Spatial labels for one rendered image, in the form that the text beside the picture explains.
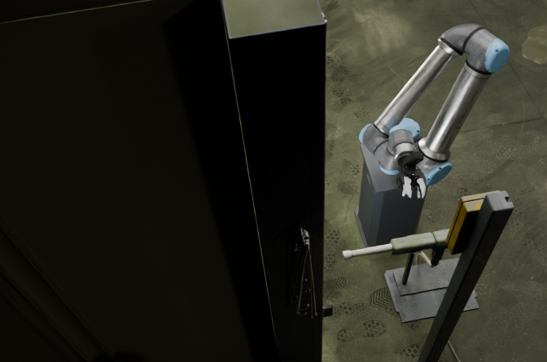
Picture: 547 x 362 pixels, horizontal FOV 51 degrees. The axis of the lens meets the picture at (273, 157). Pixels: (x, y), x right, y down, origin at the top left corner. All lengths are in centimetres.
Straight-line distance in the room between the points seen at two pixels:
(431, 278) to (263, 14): 160
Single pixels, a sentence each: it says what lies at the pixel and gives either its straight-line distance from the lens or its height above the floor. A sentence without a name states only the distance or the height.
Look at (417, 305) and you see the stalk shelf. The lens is 240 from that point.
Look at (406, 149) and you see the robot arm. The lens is 230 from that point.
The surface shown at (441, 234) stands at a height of 114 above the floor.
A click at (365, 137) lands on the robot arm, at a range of 251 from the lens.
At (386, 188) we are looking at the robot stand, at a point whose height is 64.
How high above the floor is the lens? 297
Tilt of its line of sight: 52 degrees down
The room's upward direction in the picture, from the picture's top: 6 degrees counter-clockwise
